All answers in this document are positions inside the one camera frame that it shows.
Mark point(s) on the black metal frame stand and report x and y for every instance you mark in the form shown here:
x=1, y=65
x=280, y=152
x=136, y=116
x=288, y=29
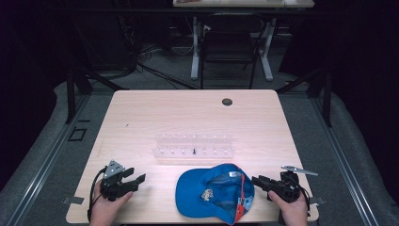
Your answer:
x=327, y=97
x=71, y=94

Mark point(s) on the clear acrylic peg rack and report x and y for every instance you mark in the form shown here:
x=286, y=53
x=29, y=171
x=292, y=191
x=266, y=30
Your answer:
x=193, y=146

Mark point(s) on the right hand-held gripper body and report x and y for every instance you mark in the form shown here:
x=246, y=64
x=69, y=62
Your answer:
x=287, y=188

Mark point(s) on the person's left hand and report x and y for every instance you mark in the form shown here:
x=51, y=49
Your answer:
x=105, y=208

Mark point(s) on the person's right hand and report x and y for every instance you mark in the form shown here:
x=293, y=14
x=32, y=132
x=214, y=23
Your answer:
x=291, y=212

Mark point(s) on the blue baseball cap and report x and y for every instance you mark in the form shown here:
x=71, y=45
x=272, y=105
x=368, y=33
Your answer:
x=191, y=196

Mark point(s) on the black chair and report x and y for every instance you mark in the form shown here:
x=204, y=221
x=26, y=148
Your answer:
x=229, y=44

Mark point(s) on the grey tape strip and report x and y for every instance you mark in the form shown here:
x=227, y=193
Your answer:
x=73, y=200
x=317, y=200

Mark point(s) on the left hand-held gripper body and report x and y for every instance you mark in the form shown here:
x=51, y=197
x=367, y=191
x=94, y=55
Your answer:
x=112, y=186

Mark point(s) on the white-legged desk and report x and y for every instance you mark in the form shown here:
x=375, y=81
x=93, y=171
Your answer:
x=196, y=47

